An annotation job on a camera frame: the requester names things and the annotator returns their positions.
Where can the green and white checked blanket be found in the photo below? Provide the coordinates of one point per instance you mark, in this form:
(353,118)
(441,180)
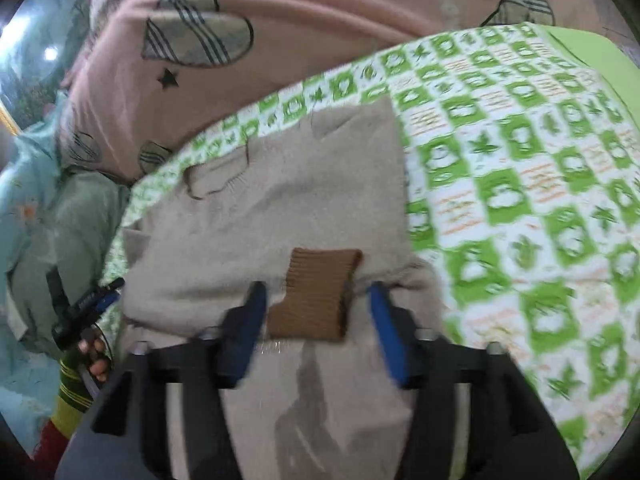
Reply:
(500,160)

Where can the beige sweater with brown cuff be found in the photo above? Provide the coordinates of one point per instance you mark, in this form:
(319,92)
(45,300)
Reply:
(300,200)

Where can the grey-green cloth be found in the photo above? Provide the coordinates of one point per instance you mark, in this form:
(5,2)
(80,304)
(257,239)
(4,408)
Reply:
(75,220)

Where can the light blue floral quilt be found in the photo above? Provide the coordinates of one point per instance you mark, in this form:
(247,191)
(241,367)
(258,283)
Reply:
(20,220)

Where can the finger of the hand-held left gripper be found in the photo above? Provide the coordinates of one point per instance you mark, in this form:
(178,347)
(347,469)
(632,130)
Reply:
(108,301)

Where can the pink blanket with plaid patches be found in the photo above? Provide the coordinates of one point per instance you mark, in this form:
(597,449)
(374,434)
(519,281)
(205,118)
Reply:
(300,20)

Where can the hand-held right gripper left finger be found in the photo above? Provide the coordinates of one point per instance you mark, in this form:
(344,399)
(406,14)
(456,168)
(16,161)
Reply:
(246,327)

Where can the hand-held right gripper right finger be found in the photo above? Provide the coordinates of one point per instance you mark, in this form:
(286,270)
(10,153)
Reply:
(391,335)

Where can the person's left hand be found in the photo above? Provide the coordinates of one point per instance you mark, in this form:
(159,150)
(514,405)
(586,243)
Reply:
(96,357)

